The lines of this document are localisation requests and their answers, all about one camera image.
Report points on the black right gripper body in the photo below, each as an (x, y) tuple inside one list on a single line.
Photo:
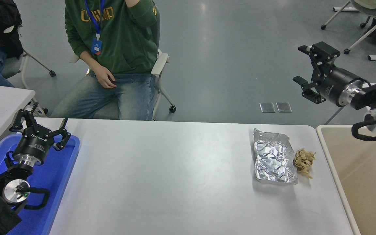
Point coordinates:
[(335, 85)]

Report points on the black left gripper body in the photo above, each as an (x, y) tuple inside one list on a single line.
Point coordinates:
[(34, 145)]

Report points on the tan paper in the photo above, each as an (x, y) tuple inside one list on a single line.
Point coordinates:
[(304, 160)]

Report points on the foil tray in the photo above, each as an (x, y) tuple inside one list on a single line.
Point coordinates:
[(271, 156)]

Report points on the person's right hand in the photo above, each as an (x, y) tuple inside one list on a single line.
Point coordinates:
[(106, 78)]

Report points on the person's left hand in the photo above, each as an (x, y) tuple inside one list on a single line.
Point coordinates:
[(131, 2)]

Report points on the metal floor outlet plate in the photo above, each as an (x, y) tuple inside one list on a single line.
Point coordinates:
[(267, 107), (284, 107)]

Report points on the white rounded table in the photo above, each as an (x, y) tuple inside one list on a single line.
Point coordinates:
[(333, 117)]

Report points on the blue plastic tray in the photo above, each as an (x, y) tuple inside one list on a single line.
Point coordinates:
[(54, 182)]

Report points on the grey white office chair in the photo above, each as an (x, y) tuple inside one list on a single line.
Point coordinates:
[(159, 65), (370, 8), (11, 67)]

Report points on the large pale bin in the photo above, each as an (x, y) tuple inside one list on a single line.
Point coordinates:
[(364, 189)]

